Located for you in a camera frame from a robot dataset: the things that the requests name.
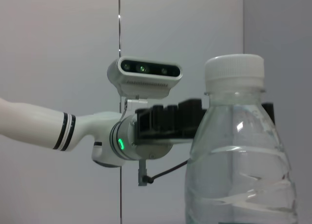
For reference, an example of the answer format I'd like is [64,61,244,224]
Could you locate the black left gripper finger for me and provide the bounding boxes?
[262,102,276,126]

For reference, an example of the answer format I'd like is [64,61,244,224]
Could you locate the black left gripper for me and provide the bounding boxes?
[135,98,208,141]

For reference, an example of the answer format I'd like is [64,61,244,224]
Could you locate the clear green-label water bottle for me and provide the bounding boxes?
[184,53,299,224]

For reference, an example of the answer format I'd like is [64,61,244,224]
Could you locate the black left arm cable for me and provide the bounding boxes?
[137,159,189,187]

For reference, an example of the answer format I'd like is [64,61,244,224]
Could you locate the black silver wrist camera housing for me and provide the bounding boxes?
[106,56,183,105]

